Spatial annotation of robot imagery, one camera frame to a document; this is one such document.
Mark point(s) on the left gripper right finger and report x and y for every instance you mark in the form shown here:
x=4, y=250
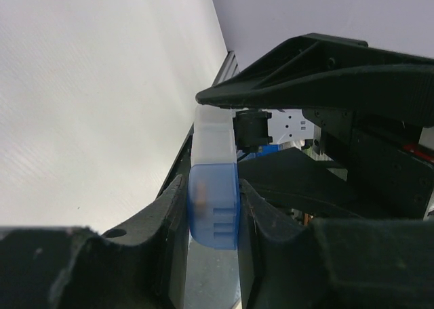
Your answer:
x=331, y=263

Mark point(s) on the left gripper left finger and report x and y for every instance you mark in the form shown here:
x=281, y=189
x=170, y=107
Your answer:
x=141, y=263

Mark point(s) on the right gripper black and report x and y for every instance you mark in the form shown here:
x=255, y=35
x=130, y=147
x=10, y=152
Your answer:
x=383, y=157

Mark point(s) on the clear blue pill organizer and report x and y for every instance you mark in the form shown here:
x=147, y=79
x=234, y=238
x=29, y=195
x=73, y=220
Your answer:
x=213, y=188

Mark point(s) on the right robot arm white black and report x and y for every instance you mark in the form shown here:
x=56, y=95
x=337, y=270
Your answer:
x=260, y=131

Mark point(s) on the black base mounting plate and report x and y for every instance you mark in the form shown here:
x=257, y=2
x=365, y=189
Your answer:
x=181, y=164

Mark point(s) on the right aluminium frame post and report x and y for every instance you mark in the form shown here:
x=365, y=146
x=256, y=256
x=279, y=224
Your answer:
x=228, y=70

